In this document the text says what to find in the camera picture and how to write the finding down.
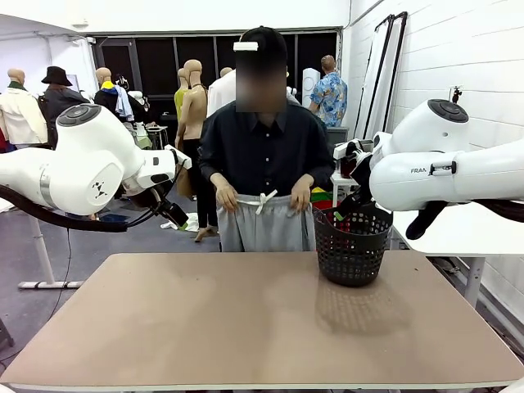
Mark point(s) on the mannequin in cream jacket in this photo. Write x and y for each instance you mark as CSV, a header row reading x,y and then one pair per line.
x,y
20,114

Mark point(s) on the mannequin in yellow-green top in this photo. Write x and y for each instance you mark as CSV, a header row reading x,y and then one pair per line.
x,y
179,100

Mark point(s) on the man in floral shirt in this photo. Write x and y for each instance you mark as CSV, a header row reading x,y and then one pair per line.
x,y
329,98

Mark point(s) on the mannequin in white shirt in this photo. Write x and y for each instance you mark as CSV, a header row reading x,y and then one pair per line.
x,y
219,94

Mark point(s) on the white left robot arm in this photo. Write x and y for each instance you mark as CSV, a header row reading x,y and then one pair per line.
x,y
82,163

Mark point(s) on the small white side table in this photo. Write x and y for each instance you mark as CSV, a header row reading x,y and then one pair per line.
x,y
336,188

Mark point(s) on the white tower appliance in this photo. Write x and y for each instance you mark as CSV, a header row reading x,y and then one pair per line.
x,y
310,88

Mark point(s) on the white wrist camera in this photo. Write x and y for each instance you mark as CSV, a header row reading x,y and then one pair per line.
x,y
344,149
183,160

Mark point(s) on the small tripod mount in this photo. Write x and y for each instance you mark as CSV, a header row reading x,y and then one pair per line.
x,y
455,94

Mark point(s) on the person's right hand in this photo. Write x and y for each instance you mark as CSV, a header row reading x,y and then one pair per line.
x,y
226,198

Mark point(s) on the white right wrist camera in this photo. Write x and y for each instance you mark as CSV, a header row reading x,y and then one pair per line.
x,y
344,149

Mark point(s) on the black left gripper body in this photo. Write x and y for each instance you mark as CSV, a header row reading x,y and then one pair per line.
x,y
172,210

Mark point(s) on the bare beige mannequin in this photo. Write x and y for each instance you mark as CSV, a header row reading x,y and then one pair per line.
x,y
194,106

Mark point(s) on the white head-mounted camera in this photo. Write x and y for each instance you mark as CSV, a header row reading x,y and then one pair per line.
x,y
245,46

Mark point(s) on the colourful folded cloth stack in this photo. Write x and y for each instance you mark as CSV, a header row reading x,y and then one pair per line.
x,y
323,198

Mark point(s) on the red cloth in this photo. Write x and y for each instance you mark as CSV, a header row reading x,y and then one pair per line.
x,y
344,224

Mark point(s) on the large white table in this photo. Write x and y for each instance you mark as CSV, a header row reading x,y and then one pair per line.
x,y
471,241

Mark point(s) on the black plastic laundry basket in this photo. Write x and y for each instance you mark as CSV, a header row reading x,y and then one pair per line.
x,y
352,262

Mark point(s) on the white table with T-foot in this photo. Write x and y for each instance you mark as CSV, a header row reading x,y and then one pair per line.
x,y
45,262

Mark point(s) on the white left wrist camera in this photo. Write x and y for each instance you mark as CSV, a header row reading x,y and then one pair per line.
x,y
183,160

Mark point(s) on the mannequin with yellow scarf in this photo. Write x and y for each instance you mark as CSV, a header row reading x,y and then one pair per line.
x,y
107,98

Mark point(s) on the white cloth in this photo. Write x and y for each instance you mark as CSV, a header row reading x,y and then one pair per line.
x,y
192,225

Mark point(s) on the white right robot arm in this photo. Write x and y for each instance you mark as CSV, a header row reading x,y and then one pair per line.
x,y
450,172

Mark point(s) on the black-framed white panel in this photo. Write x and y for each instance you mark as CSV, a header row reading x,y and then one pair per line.
x,y
370,94
393,73

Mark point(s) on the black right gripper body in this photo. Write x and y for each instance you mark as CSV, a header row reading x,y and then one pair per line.
x,y
364,172

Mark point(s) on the grey training pants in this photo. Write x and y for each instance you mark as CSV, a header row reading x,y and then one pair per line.
x,y
262,229

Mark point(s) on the person's left hand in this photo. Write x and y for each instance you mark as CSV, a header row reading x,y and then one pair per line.
x,y
302,195

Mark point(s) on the person in dark shirt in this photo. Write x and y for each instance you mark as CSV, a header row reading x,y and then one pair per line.
x,y
266,151

